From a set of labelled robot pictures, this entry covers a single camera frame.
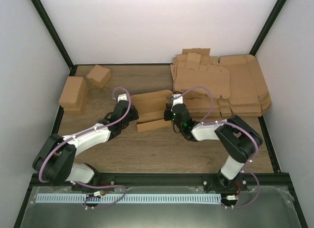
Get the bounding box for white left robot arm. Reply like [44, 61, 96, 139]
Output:
[32, 100, 138, 188]

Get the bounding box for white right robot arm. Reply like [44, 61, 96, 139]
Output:
[164, 103, 263, 189]

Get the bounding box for small folded cardboard box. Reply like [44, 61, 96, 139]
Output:
[86, 65, 112, 88]

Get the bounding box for tall folded cardboard box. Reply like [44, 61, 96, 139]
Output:
[59, 76, 89, 114]

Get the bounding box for stack of flat cardboard sheets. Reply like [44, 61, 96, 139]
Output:
[170, 48, 232, 119]

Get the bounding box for large flat cardboard sheet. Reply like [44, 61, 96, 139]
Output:
[219, 54, 271, 117]

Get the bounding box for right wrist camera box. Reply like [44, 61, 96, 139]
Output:
[170, 94, 183, 107]

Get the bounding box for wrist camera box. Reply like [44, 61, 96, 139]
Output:
[116, 94, 129, 103]
[170, 94, 183, 107]

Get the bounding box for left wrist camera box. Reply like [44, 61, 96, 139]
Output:
[116, 94, 129, 103]

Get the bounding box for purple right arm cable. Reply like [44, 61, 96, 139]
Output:
[176, 85, 261, 209]

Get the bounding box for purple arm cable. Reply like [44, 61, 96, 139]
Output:
[176, 85, 261, 209]
[38, 86, 132, 212]

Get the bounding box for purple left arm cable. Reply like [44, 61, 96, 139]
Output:
[38, 86, 132, 212]

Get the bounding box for black aluminium frame rail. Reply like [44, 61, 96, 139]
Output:
[31, 173, 290, 192]

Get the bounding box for light blue slotted cable duct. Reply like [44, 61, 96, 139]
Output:
[35, 193, 221, 204]

